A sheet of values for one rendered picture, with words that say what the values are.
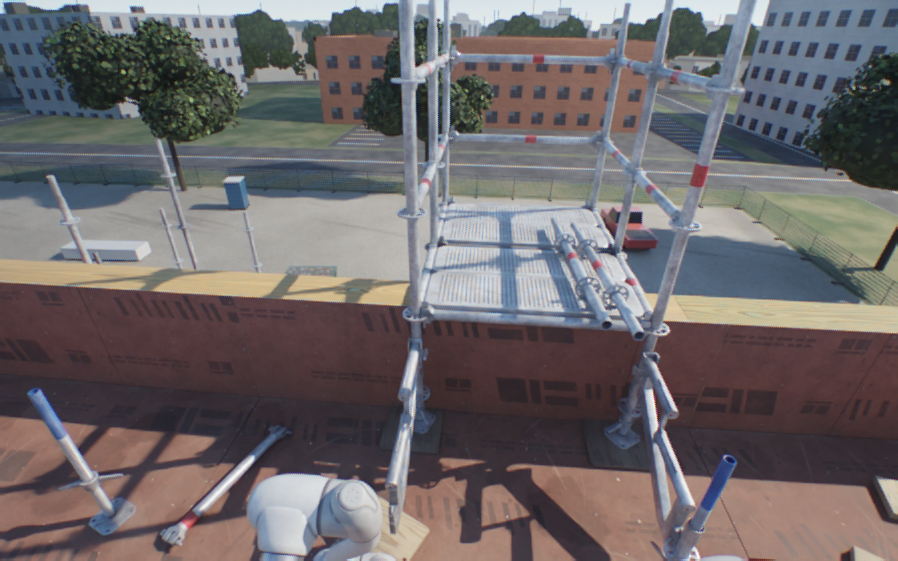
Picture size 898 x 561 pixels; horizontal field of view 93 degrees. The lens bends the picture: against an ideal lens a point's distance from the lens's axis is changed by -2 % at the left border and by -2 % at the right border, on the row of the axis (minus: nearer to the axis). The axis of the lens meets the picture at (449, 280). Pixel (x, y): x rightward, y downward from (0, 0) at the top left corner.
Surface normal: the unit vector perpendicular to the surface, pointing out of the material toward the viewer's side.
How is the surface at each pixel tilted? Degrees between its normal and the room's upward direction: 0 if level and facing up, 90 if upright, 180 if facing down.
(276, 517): 32
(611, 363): 90
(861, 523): 0
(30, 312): 90
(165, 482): 0
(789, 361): 90
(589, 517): 0
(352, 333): 90
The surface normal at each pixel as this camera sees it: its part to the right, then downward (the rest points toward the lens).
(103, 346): -0.09, 0.50
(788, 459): 0.01, -0.87
